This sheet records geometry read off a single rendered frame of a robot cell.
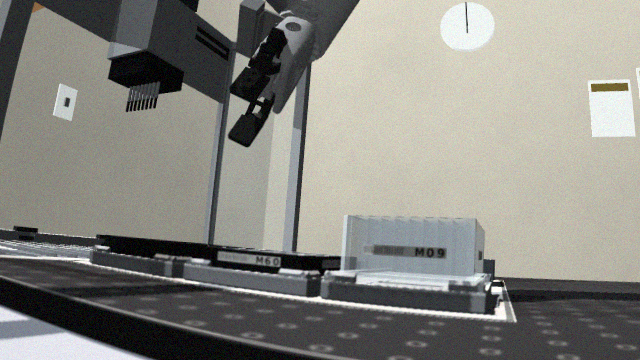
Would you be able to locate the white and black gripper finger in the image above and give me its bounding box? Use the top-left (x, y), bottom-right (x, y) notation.
top-left (229, 27), bottom-right (287, 103)
top-left (228, 93), bottom-right (275, 148)

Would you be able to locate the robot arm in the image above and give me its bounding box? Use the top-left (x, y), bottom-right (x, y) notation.
top-left (236, 0), bottom-right (360, 59)

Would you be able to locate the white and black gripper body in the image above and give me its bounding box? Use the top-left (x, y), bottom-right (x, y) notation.
top-left (258, 16), bottom-right (322, 114)

